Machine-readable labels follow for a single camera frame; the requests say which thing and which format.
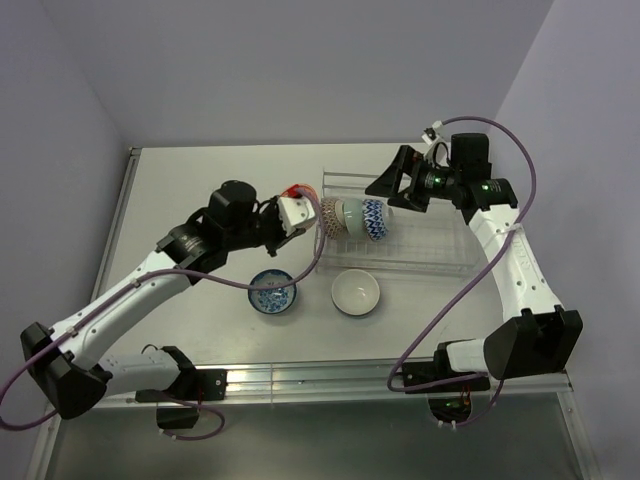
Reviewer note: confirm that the blue floral bowl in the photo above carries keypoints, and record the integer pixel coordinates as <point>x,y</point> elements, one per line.
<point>277,299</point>

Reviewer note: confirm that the white wire dish rack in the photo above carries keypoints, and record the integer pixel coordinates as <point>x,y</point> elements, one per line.
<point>434,243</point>

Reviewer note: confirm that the plain white bowl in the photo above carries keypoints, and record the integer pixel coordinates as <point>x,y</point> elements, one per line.
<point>355,293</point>

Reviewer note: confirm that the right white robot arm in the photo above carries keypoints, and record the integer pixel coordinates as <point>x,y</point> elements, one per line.
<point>538,334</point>

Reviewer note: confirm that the teal dashed bowl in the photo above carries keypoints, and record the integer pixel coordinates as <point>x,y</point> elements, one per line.
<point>352,214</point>

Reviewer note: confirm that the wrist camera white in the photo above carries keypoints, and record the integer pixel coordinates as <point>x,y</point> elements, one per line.
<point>437,150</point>
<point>295,214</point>

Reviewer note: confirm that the blue zigzag bowl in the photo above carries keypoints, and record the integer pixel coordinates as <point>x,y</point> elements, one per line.
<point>377,219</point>

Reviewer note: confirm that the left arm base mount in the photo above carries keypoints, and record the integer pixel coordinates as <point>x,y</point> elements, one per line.
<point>180,410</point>

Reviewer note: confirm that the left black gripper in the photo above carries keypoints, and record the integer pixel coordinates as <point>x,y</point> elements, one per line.
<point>281,235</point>

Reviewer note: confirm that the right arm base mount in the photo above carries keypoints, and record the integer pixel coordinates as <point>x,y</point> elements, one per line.
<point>448,403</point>

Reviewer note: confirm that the orange floral bowl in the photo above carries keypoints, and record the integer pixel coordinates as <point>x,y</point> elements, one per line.
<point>295,191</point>

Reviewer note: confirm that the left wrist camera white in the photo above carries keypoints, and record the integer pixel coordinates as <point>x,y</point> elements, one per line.
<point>295,214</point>

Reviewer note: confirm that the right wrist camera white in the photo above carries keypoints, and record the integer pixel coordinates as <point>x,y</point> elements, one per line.
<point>437,150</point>

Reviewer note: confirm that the brown patterned bowl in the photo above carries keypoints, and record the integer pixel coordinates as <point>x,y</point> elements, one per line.
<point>333,217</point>

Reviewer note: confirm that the aluminium table rail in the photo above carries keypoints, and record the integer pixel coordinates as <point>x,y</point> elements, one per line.
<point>358,379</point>

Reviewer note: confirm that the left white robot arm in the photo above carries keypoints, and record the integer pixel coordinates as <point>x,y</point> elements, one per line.
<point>68,360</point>

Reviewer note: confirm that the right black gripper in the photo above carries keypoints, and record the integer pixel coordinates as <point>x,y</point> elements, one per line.
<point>389,182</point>

